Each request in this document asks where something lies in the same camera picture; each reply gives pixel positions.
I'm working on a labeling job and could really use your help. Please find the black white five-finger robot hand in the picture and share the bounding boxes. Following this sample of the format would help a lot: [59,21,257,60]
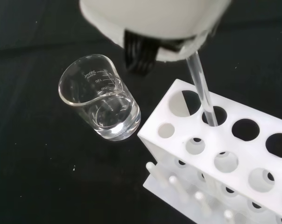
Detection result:
[79,0,233,77]

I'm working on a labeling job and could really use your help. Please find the white test tube rack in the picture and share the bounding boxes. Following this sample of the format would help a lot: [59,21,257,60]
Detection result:
[137,78,282,224]

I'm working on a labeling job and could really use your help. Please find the clear glass beaker with water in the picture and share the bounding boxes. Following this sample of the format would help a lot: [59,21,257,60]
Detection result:
[58,54,141,141]

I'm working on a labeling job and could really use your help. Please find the black bench cloth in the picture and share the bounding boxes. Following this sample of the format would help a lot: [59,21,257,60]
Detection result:
[0,0,282,224]

